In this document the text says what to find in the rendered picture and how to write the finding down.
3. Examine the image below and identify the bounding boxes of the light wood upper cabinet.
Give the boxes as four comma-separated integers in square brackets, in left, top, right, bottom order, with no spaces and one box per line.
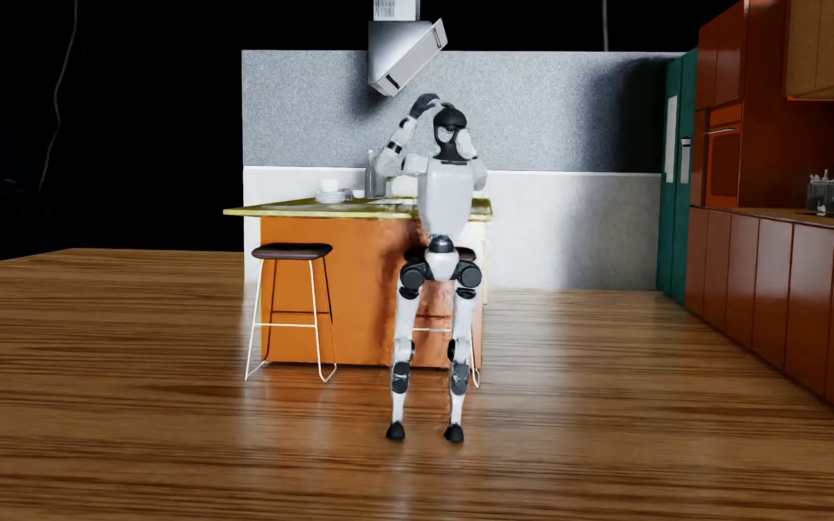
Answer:
[784,0,834,101]

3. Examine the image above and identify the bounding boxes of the orange built-in oven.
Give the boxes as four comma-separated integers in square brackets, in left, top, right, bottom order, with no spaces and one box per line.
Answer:
[704,101,744,210]

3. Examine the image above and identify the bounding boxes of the white right robot leg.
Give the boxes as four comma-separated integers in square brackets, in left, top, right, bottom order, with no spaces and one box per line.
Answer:
[386,262,429,441]

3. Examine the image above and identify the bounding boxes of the tall brown cabinet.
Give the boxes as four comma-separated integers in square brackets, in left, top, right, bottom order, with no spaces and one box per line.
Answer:
[690,0,834,211]

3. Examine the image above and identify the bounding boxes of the orange kitchen island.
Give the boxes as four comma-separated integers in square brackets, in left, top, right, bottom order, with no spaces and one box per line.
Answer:
[223,195,494,370]

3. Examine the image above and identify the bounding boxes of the brown lower kitchen cabinets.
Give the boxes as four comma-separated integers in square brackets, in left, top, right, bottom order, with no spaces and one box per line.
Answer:
[684,206,834,434]

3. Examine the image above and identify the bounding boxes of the white robot leg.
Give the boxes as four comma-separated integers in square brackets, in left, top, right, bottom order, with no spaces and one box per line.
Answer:
[386,262,429,441]
[444,262,483,444]

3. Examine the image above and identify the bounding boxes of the black robot head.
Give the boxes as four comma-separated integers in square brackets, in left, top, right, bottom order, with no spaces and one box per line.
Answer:
[433,106,468,163]

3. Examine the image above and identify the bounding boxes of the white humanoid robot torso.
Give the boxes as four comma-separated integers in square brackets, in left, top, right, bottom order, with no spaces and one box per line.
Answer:
[398,155,488,282]

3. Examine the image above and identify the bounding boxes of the brown seat white-legged stool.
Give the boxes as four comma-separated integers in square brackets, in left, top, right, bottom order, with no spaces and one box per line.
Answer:
[245,243,338,384]
[404,246,482,389]

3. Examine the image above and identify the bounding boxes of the green refrigerator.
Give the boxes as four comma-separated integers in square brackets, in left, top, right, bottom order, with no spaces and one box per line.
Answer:
[655,48,699,305]

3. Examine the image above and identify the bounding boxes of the white left robot leg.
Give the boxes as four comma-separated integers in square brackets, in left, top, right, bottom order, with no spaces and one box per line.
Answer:
[444,262,483,444]

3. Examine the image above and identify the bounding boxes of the stainless steel range hood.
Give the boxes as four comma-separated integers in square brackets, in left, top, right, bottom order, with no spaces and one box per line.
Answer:
[367,0,449,98]

